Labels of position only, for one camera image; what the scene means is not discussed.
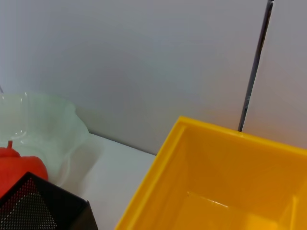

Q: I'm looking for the black mesh pen holder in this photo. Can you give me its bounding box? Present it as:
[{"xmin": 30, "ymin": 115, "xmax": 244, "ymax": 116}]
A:
[{"xmin": 0, "ymin": 171, "xmax": 99, "ymax": 230}]

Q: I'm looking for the yellow plastic bin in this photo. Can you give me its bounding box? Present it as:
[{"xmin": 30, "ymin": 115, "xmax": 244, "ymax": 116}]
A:
[{"xmin": 114, "ymin": 115, "xmax": 307, "ymax": 230}]

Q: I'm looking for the pale green glass bowl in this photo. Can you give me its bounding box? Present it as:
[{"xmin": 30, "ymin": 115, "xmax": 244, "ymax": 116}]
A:
[{"xmin": 0, "ymin": 92, "xmax": 91, "ymax": 187}]

